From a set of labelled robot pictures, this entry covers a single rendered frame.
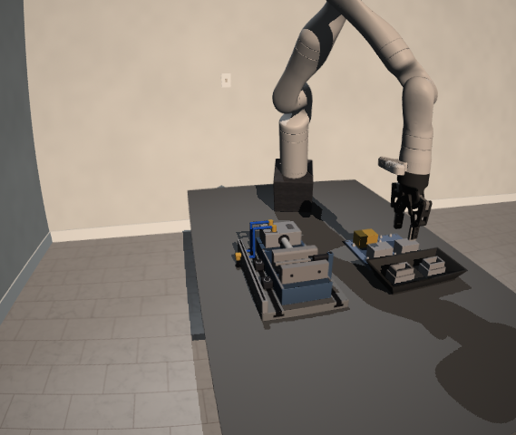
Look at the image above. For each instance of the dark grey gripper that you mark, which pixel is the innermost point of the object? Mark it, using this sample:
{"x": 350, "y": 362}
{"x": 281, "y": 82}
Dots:
{"x": 409, "y": 190}

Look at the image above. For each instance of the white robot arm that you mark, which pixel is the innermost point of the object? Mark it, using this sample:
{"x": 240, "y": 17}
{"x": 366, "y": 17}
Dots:
{"x": 311, "y": 50}

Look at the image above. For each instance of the orange rectangular block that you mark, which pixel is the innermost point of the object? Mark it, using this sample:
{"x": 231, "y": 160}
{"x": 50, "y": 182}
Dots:
{"x": 363, "y": 237}

